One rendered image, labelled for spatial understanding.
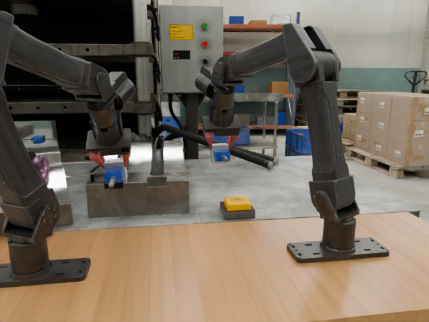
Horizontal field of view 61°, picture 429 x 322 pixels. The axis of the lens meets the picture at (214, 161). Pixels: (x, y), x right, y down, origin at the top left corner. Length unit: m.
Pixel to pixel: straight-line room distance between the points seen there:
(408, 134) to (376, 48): 4.16
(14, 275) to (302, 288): 0.50
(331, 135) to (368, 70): 7.73
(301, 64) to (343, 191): 0.26
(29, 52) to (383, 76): 8.21
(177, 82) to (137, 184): 0.91
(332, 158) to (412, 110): 3.86
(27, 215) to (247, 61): 0.56
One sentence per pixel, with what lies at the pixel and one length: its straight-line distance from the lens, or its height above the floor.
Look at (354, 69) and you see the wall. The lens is 8.35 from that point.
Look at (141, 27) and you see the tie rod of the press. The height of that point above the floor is 1.35.
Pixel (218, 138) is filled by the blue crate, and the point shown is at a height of 0.34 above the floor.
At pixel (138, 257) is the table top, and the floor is 0.80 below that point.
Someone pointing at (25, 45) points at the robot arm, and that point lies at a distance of 0.68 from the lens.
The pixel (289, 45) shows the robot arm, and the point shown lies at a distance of 0.77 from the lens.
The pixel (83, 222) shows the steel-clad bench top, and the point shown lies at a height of 0.80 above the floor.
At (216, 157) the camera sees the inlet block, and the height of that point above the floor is 0.93.
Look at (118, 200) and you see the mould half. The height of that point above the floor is 0.84.
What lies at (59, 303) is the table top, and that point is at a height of 0.80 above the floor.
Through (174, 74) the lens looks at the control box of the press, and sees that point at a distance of 1.78.
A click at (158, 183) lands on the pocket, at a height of 0.87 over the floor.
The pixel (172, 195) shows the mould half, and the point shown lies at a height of 0.85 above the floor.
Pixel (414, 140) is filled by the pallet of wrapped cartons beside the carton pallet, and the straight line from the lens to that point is 4.64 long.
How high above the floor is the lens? 1.16
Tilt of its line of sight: 13 degrees down
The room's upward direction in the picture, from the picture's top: straight up
